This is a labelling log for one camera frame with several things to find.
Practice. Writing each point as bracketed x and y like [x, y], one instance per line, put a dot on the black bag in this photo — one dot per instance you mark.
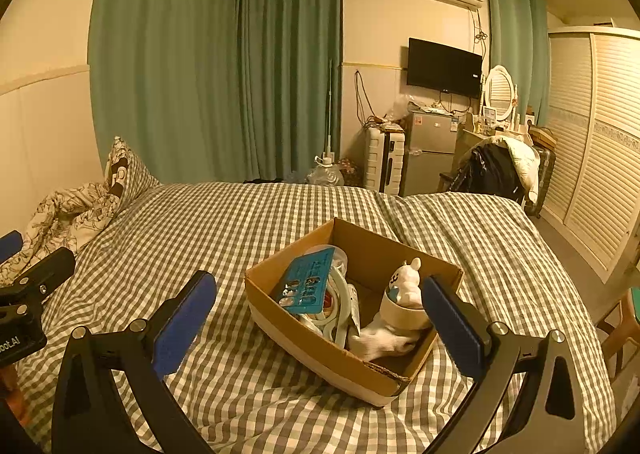
[487, 171]

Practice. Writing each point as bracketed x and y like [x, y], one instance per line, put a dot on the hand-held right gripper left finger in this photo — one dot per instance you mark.
[185, 319]

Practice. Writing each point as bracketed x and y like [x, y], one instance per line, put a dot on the white rabbit figurine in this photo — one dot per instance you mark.
[407, 281]

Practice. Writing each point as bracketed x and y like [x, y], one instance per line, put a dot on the floral duvet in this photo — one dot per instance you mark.
[65, 219]

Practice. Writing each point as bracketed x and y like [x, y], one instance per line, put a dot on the white oval mirror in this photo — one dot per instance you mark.
[500, 94]

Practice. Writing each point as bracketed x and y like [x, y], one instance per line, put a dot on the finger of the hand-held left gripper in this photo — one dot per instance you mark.
[10, 244]
[42, 271]

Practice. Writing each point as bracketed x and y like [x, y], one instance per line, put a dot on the beige dresser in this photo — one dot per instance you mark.
[467, 139]

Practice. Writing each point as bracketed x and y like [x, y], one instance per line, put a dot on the white jacket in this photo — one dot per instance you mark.
[525, 161]

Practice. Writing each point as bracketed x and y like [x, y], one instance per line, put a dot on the cardboard box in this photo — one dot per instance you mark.
[325, 364]

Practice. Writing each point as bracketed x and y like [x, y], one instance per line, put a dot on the clear cotton swab jar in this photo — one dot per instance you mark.
[327, 254]

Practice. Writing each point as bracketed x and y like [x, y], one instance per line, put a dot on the teal blister pack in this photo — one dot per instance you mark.
[302, 284]

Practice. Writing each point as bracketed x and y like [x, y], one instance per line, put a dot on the narrow green curtain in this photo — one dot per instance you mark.
[515, 44]

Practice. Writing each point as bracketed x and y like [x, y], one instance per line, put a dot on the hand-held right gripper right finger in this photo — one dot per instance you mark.
[452, 329]

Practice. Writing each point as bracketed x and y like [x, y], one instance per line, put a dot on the beige tape roll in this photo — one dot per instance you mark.
[405, 316]

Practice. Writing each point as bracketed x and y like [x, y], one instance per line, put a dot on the dark suitcase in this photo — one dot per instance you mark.
[545, 179]

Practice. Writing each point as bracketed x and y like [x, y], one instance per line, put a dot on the patterned pillow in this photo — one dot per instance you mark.
[125, 174]

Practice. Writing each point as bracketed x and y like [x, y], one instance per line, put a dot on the white louvred wardrobe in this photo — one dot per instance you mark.
[595, 159]

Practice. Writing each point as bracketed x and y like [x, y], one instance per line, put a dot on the white ribbed suitcase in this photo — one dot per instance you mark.
[377, 161]

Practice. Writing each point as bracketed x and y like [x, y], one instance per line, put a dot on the wooden chair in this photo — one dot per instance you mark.
[620, 334]

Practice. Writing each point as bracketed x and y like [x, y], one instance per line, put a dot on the wide green curtain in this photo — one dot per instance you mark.
[200, 59]

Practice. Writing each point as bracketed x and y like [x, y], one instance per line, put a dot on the silver fridge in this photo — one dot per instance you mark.
[427, 154]

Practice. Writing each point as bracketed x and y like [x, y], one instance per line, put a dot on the black wall television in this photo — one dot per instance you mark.
[442, 66]

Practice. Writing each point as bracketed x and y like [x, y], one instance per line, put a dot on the clear water bottle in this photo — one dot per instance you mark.
[325, 176]

